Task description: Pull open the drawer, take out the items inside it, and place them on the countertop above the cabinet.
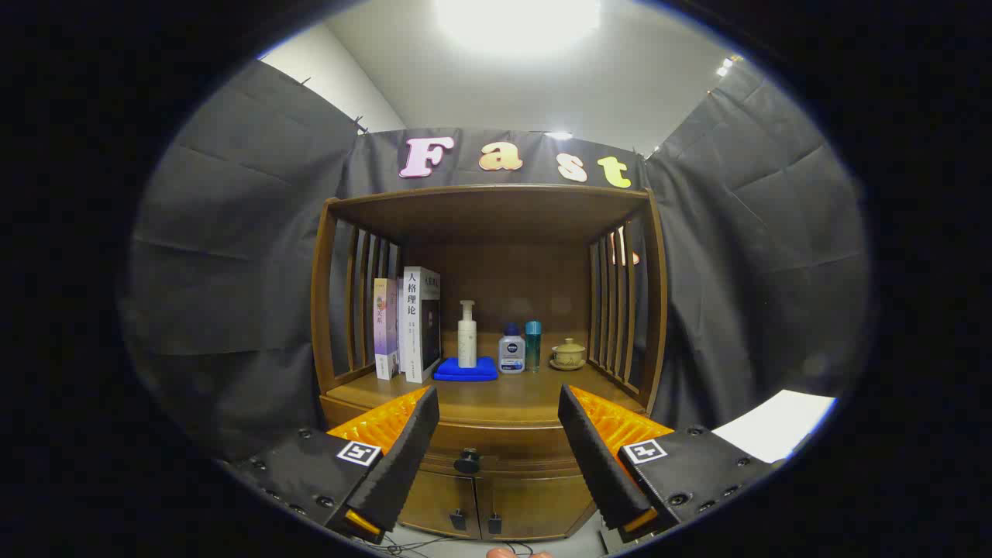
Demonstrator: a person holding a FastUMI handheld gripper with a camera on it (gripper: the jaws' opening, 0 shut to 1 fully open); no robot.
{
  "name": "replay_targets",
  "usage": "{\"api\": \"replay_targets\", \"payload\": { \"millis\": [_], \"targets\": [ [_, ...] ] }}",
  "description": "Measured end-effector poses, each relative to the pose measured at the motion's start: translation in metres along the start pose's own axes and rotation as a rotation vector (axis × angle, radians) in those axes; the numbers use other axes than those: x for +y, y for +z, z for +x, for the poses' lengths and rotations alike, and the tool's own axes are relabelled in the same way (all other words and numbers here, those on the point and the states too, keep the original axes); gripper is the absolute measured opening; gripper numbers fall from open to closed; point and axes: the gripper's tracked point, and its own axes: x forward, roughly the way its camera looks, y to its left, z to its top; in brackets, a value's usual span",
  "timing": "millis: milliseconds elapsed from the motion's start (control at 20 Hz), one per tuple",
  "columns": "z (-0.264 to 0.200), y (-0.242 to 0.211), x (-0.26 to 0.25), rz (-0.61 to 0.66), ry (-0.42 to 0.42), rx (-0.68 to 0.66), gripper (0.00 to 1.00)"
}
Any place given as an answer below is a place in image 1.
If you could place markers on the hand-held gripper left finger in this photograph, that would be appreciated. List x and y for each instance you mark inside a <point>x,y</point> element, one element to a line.
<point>403,457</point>

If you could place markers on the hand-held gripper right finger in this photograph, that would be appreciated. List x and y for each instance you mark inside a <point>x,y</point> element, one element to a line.
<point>597,457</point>

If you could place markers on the wooden drawer with black knob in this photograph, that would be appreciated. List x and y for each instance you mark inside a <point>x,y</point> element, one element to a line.
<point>504,446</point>

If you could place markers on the wooden cabinet door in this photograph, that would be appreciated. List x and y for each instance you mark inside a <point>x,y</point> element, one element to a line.
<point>535,504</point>
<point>434,500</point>

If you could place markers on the wooden countertop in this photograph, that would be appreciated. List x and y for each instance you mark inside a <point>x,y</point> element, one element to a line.
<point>511,397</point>

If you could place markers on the wooden cabinet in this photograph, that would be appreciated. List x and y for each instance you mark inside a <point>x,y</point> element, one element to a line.
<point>496,213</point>

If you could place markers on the blue folded cloth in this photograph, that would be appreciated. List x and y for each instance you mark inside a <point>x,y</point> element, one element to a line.
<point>465,372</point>

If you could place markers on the ceramic lidded tea cup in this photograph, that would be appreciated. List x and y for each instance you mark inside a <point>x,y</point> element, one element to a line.
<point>569,354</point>

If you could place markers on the white and black book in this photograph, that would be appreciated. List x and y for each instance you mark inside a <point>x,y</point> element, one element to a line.
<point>415,333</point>

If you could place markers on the teal bottle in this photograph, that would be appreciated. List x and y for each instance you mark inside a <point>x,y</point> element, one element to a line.
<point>533,345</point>

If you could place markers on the white bottle with blue label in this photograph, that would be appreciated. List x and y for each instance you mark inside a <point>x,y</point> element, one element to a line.
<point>511,356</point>

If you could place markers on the white pump bottle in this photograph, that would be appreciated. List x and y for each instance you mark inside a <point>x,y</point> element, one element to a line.
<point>467,341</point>

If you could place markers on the purple book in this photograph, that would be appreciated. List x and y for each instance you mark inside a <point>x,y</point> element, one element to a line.
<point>384,325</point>

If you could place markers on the white sheet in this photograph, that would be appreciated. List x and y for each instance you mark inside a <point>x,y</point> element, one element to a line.
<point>775,426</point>

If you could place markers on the black backdrop cloth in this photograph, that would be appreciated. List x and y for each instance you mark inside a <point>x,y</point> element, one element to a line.
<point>232,271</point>

